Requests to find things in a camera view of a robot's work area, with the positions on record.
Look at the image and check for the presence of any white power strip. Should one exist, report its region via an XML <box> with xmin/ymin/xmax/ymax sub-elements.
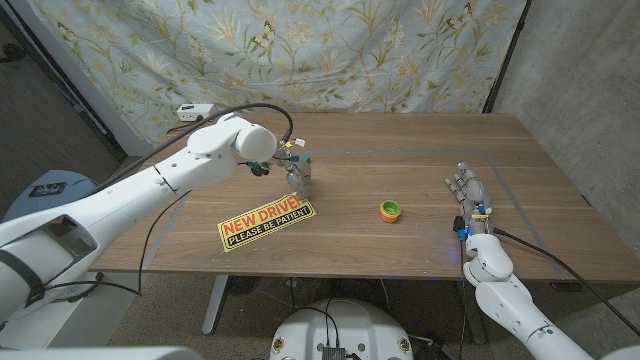
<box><xmin>176</xmin><ymin>103</ymin><xmax>217</xmax><ymax>123</ymax></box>

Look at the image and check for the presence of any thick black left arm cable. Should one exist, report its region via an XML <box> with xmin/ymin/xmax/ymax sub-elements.
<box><xmin>82</xmin><ymin>102</ymin><xmax>295</xmax><ymax>199</ymax></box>

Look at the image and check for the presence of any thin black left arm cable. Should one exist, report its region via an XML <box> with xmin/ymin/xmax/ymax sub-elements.
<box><xmin>42</xmin><ymin>189</ymin><xmax>194</xmax><ymax>297</ymax></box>

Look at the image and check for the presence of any black power strip cord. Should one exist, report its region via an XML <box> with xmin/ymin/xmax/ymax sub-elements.
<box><xmin>165</xmin><ymin>116</ymin><xmax>205</xmax><ymax>135</ymax></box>

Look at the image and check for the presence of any yellow new driver bumper sticker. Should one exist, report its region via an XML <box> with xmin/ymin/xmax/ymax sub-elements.
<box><xmin>217</xmin><ymin>194</ymin><xmax>317</xmax><ymax>253</ymax></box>

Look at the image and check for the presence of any light grey frame bar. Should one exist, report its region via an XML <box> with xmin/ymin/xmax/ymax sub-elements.
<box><xmin>7</xmin><ymin>0</ymin><xmax>151</xmax><ymax>157</ymax></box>

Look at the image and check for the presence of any small orange green cup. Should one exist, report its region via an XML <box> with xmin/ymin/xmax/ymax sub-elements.
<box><xmin>378</xmin><ymin>199</ymin><xmax>402</xmax><ymax>224</ymax></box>

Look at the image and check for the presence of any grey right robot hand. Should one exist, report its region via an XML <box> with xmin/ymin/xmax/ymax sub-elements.
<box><xmin>444</xmin><ymin>160</ymin><xmax>494</xmax><ymax>237</ymax></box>

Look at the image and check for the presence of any black round object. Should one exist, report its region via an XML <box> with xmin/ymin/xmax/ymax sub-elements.
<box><xmin>227</xmin><ymin>275</ymin><xmax>262</xmax><ymax>297</ymax></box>

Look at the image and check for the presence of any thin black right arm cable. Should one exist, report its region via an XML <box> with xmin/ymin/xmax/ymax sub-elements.
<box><xmin>456</xmin><ymin>238</ymin><xmax>470</xmax><ymax>360</ymax></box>

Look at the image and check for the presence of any blue grey stool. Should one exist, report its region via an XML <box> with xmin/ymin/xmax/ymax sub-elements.
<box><xmin>2</xmin><ymin>169</ymin><xmax>101</xmax><ymax>221</ymax></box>

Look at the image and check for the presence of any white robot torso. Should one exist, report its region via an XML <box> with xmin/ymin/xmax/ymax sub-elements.
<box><xmin>269</xmin><ymin>298</ymin><xmax>415</xmax><ymax>360</ymax></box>

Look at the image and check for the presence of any black curved object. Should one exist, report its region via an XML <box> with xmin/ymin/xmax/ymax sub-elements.
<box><xmin>0</xmin><ymin>43</ymin><xmax>27</xmax><ymax>64</ymax></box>

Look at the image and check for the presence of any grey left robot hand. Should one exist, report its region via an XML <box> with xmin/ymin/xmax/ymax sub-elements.
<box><xmin>283</xmin><ymin>153</ymin><xmax>313</xmax><ymax>202</ymax></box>

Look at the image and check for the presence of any black torso cable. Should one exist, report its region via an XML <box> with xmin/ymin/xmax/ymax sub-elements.
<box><xmin>298</xmin><ymin>298</ymin><xmax>342</xmax><ymax>347</ymax></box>

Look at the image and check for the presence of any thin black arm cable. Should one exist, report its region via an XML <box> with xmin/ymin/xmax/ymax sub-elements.
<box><xmin>456</xmin><ymin>238</ymin><xmax>470</xmax><ymax>360</ymax></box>
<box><xmin>42</xmin><ymin>189</ymin><xmax>194</xmax><ymax>297</ymax></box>

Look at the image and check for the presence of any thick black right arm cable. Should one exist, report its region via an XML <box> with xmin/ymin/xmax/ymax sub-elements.
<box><xmin>492</xmin><ymin>226</ymin><xmax>640</xmax><ymax>337</ymax></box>

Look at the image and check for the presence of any floral light blue backdrop cloth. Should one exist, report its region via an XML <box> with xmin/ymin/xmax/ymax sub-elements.
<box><xmin>29</xmin><ymin>0</ymin><xmax>529</xmax><ymax>149</ymax></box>

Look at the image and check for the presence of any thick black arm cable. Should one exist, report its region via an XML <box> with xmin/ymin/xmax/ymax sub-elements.
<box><xmin>82</xmin><ymin>102</ymin><xmax>295</xmax><ymax>199</ymax></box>
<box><xmin>492</xmin><ymin>226</ymin><xmax>640</xmax><ymax>337</ymax></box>

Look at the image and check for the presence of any black backdrop stand pole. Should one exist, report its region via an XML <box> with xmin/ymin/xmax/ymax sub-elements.
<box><xmin>482</xmin><ymin>0</ymin><xmax>531</xmax><ymax>114</ymax></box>

